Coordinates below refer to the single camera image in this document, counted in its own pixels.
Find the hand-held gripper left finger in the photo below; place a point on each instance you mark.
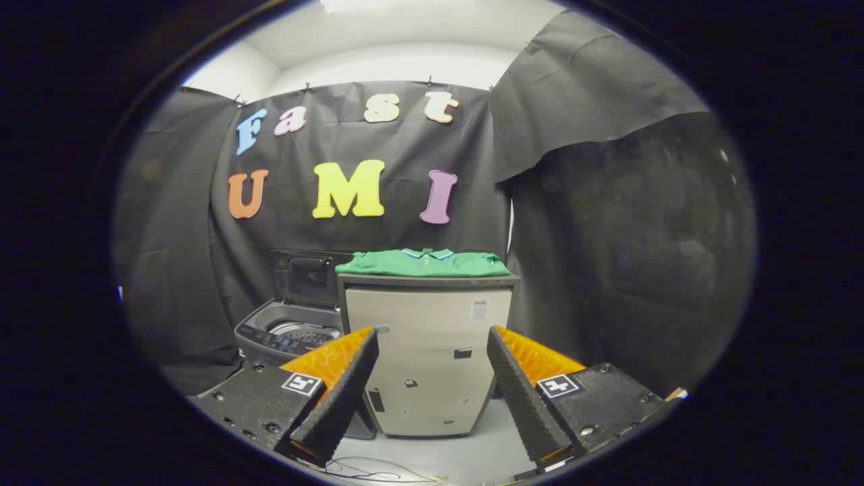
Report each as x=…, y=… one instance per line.
x=341, y=398

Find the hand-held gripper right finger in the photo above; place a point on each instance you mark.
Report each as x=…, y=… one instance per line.
x=520, y=398

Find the grey washing machine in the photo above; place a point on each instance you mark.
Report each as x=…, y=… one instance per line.
x=270, y=334

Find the green polo shirt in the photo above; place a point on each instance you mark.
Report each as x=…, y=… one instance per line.
x=422, y=263

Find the beige cabinet with dark top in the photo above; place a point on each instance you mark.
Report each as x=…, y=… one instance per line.
x=425, y=337

